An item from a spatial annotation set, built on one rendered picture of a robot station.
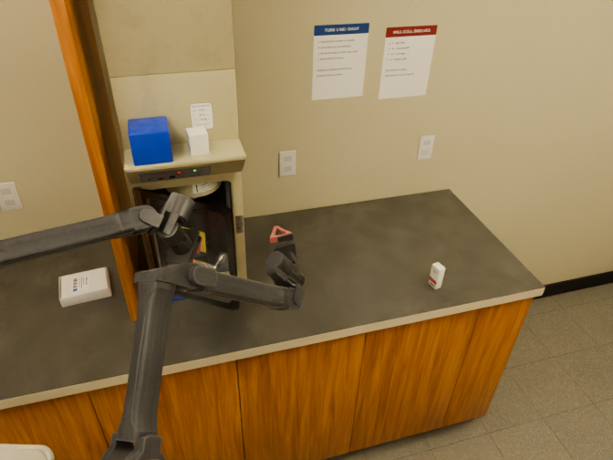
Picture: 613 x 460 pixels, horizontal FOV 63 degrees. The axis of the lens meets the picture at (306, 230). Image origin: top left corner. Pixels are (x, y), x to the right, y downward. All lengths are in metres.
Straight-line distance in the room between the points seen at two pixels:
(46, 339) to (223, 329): 0.54
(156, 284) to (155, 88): 0.57
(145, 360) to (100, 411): 0.76
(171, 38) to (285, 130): 0.77
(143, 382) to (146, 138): 0.62
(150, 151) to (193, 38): 0.31
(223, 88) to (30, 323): 0.98
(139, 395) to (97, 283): 0.88
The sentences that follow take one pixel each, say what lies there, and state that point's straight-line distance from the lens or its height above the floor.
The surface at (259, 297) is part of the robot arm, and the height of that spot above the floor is 1.27.
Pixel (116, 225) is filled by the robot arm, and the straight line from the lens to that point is 1.28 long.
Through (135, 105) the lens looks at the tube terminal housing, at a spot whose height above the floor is 1.63.
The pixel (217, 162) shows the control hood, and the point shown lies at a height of 1.49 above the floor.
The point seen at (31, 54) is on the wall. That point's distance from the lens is 1.87.
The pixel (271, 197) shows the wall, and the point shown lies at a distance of 2.15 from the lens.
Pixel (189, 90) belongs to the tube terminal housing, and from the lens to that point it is 1.43.
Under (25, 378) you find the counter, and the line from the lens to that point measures 1.71.
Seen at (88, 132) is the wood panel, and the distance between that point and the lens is 1.37.
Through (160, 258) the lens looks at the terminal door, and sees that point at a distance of 1.65.
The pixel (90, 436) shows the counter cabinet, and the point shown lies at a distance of 1.90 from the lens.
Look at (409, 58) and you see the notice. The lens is 2.09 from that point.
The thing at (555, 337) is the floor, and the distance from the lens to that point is 3.27.
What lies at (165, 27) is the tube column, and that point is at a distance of 1.38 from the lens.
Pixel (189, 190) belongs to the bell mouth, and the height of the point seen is 1.34.
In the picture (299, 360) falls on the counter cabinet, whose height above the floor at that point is 0.79.
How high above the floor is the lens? 2.17
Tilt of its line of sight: 36 degrees down
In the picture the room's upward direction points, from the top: 2 degrees clockwise
